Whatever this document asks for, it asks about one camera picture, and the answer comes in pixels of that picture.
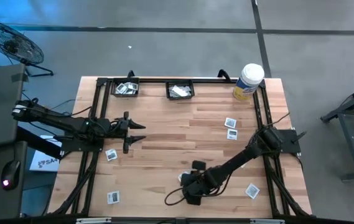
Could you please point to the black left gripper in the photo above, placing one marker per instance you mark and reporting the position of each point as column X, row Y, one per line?
column 117, row 127

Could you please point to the grey metal cart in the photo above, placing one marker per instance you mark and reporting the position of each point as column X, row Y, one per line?
column 347, row 130

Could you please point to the black computer mouse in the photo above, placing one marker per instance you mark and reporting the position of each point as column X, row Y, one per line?
column 11, row 174

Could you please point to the black frame clamp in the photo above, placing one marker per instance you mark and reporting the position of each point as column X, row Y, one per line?
column 130, row 74
column 224, row 74

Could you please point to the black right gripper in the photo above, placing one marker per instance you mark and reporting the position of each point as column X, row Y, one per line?
column 207, row 182

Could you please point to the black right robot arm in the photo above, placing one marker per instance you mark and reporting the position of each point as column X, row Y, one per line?
column 242, row 155

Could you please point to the black floor fan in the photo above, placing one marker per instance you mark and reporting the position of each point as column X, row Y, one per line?
column 12, row 43

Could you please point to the black plastic mesh basket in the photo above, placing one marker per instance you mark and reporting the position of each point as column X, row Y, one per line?
column 125, row 96
column 179, row 82

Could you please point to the grey metal bracket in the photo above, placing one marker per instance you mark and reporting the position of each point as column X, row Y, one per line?
column 92, row 220
column 267, row 221

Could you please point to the square antiseptic towelette packet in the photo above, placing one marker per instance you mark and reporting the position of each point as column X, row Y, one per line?
column 113, row 197
column 232, row 134
column 230, row 122
column 132, row 86
column 111, row 154
column 252, row 190
column 186, row 171
column 244, row 165
column 121, row 89

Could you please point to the Lysol disinfecting wipes canister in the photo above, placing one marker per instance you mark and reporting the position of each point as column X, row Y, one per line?
column 248, row 84

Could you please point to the white printed box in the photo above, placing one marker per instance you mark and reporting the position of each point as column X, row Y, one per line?
column 46, row 163

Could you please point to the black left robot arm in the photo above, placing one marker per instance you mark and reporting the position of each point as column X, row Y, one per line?
column 64, row 119

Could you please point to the long white bandage packet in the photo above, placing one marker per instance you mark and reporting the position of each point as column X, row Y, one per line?
column 179, row 91

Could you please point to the black support beam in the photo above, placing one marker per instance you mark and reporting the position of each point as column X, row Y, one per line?
column 36, row 141

